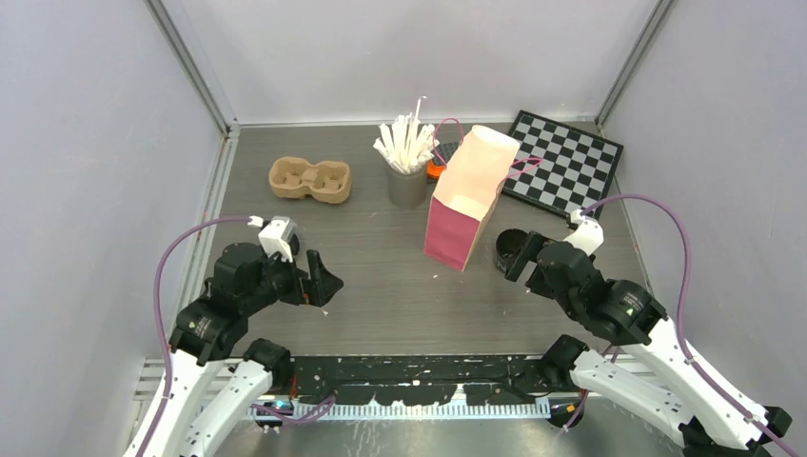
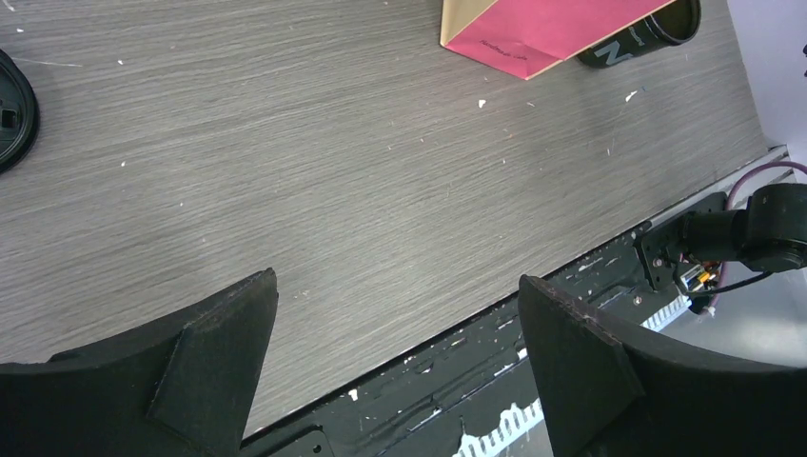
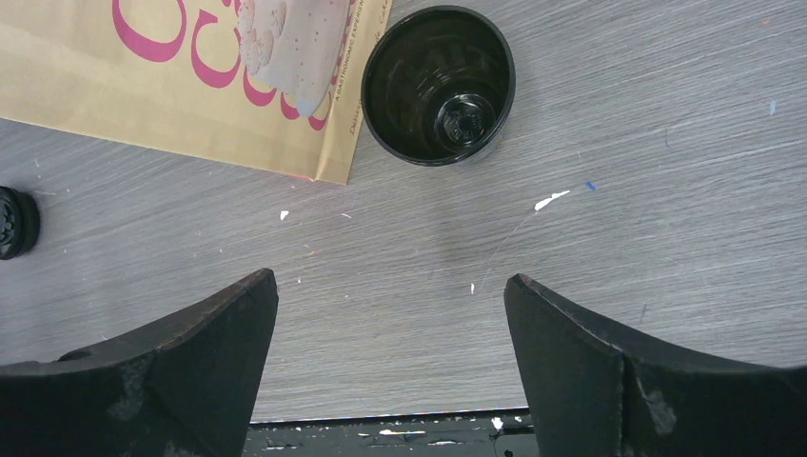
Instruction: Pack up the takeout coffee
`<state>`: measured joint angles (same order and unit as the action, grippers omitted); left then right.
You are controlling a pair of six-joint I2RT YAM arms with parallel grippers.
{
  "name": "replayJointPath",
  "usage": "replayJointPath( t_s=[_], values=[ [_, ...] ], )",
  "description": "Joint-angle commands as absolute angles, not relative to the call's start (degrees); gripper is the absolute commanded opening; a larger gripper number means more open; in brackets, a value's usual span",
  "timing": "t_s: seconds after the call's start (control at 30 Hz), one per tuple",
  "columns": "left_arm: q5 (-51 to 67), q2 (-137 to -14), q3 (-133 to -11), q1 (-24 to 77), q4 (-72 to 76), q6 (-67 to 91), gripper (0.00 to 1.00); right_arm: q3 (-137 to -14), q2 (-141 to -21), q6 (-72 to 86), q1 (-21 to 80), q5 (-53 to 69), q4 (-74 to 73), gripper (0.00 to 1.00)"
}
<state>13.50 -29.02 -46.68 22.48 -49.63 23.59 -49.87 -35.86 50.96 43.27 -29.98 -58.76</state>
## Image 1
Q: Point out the grey straw holder cup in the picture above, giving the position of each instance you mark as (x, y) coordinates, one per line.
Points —
(407, 191)

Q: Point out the black paper coffee cup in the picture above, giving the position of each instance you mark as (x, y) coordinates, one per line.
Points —
(512, 251)

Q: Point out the brown cardboard cup carrier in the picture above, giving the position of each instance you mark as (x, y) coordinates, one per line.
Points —
(295, 178)

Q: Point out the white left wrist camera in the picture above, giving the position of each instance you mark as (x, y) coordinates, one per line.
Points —
(274, 236)

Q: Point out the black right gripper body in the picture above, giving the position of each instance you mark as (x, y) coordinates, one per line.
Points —
(537, 284)

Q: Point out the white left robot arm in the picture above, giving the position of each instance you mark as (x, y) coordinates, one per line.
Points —
(202, 340)

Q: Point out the black white chessboard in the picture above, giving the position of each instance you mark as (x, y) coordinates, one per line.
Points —
(560, 168)

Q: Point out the pink paper gift bag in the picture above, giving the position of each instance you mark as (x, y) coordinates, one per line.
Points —
(468, 191)

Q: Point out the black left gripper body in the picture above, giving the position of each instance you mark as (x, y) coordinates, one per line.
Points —
(281, 279)

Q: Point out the orange black small device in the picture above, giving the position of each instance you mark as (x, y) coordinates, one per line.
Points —
(436, 166)

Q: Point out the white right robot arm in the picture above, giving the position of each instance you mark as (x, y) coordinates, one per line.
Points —
(695, 406)

